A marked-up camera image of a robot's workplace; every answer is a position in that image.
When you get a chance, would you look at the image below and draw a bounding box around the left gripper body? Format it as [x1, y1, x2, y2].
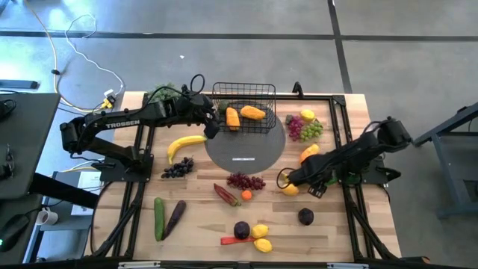
[185, 105, 221, 125]

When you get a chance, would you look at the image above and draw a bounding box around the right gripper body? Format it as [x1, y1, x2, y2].
[290, 156, 337, 188]

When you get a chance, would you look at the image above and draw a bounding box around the orange mango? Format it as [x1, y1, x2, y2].
[239, 105, 267, 121]
[298, 143, 321, 164]

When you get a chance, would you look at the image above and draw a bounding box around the orange carrot pepper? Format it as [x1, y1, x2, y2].
[225, 107, 241, 132]

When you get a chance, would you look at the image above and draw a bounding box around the yellow banana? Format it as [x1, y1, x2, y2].
[167, 134, 208, 166]

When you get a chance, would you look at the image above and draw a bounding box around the black grape bunch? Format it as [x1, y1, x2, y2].
[161, 156, 195, 179]

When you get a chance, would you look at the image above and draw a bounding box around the dark red chili pepper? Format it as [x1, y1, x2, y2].
[213, 182, 243, 208]

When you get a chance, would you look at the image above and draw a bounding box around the purple eggplant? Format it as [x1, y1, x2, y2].
[161, 200, 187, 241]

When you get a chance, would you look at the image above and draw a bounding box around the green cucumber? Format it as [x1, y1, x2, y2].
[153, 197, 167, 242]

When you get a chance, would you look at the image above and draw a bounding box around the grey round placemat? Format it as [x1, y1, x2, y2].
[204, 99, 287, 176]

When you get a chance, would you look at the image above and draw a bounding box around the green grape bunch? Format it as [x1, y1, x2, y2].
[299, 120, 325, 143]

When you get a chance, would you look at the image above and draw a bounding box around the green potted plant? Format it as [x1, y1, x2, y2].
[147, 82, 184, 104]

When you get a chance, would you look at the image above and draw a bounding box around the dark red grape bunch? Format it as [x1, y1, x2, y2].
[226, 171, 267, 191]

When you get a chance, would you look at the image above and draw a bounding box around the white yellow power plug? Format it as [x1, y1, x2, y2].
[99, 88, 117, 110]

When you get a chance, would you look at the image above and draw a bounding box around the bright red chili pepper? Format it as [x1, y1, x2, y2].
[220, 235, 258, 247]

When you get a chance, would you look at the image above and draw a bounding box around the white paper sheet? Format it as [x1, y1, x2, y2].
[70, 170, 104, 217]

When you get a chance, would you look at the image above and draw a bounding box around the dark grey side table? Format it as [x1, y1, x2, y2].
[412, 101, 478, 220]

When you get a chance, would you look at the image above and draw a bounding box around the black desk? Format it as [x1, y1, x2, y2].
[0, 92, 61, 265]

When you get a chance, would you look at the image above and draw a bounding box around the white mug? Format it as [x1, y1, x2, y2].
[35, 207, 60, 226]

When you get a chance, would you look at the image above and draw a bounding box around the black flat bar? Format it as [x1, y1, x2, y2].
[0, 79, 40, 90]

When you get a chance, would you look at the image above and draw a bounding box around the black computer mouse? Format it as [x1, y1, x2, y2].
[0, 213, 31, 252]

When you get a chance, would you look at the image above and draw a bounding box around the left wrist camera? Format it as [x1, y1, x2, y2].
[184, 93, 212, 109]

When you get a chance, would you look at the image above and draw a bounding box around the black wire basket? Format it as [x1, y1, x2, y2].
[211, 82, 278, 135]

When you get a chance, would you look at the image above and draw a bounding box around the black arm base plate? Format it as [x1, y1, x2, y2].
[99, 152, 154, 184]
[335, 156, 403, 186]

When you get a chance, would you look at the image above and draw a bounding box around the black aluminium table frame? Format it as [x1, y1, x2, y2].
[89, 91, 399, 262]

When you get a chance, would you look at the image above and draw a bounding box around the silver metal bracket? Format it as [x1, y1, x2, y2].
[118, 261, 161, 269]
[327, 262, 369, 269]

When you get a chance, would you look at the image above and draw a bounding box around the white floor cable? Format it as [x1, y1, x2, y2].
[63, 13, 125, 94]

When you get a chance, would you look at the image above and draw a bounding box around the yellow floor cable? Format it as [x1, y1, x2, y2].
[24, 0, 113, 113]

